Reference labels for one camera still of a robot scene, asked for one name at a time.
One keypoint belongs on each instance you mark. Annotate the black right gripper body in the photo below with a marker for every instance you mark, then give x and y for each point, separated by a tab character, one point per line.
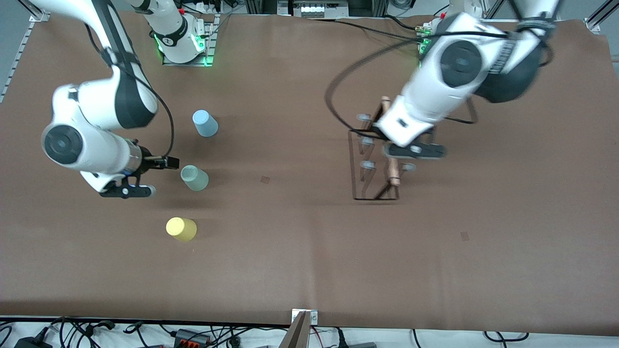
147	164

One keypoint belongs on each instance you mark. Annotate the pale green plastic cup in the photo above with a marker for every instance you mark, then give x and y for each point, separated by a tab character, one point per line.
194	178

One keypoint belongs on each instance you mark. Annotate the yellow plastic cup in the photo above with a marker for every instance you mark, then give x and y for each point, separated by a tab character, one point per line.
181	229

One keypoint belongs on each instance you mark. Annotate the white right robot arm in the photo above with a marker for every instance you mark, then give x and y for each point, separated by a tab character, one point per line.
96	106

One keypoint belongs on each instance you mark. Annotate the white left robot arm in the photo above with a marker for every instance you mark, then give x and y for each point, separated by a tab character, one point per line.
459	63

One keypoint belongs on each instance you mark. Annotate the light blue plastic cup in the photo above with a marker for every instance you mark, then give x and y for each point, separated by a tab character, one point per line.
205	123

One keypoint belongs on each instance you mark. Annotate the brown table cover sheet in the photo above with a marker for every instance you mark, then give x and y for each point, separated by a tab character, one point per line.
338	266

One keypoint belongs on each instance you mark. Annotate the grey electrical module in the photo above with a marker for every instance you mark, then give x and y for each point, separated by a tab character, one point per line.
314	7

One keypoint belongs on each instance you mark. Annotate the grey connector box orange levers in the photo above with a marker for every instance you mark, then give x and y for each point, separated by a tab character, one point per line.
192	337

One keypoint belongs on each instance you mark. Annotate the aluminium corner profile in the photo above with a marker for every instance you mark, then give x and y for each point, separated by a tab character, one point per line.
599	17

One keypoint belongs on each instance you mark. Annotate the black power adapter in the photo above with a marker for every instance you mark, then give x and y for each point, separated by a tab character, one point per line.
31	342

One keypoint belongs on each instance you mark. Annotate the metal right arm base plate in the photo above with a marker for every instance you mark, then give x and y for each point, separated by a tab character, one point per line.
209	46

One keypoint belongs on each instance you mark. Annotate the perforated aluminium rail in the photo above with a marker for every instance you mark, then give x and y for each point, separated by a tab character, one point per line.
17	53

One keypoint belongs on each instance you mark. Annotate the small metal edge bracket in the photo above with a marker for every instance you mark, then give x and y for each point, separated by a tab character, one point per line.
312	316

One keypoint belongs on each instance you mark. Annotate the brown slanted post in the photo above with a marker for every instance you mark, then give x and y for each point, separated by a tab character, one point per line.
296	333

